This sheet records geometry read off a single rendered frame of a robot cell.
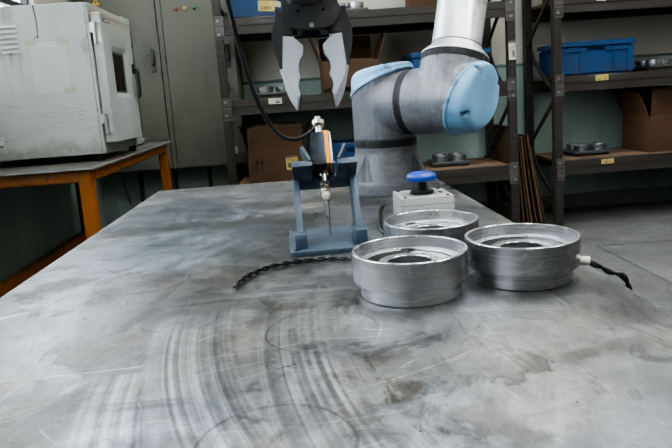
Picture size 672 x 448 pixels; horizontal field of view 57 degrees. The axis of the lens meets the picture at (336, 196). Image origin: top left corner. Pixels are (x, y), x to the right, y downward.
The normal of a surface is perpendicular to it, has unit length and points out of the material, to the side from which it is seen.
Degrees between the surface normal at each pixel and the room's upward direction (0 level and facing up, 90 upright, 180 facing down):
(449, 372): 0
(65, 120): 87
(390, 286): 90
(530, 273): 90
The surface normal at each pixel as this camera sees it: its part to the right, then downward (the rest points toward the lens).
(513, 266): -0.41, 0.18
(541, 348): -0.07, -0.98
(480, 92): 0.74, 0.18
